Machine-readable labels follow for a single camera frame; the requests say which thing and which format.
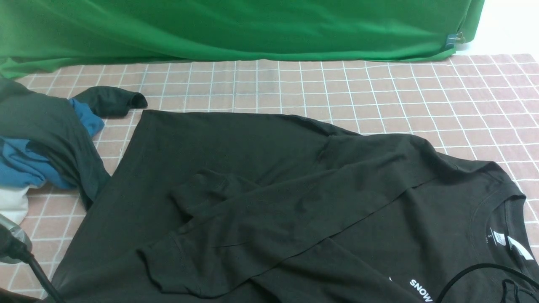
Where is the black camera cable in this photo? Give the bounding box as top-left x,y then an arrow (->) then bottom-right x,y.
4,238 -> 66,303
436,263 -> 539,303

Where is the blue binder clip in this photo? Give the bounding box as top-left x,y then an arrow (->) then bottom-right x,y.
445,32 -> 466,49

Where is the black right camera cable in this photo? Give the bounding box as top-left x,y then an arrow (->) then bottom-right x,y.
436,263 -> 539,303

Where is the black left camera cable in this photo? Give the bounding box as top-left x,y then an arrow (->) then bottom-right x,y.
4,238 -> 66,303

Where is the pink checkered tablecloth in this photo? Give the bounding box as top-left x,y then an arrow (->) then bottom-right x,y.
0,54 -> 539,295

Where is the green backdrop cloth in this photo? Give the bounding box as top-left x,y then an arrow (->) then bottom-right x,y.
0,0 -> 484,79

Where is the blue shirt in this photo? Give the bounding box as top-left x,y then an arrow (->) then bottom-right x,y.
0,98 -> 104,190

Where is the white shirt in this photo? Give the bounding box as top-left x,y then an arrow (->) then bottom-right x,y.
0,183 -> 45,225

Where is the dark gray long-sleeved shirt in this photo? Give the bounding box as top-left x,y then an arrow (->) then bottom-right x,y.
53,111 -> 538,303

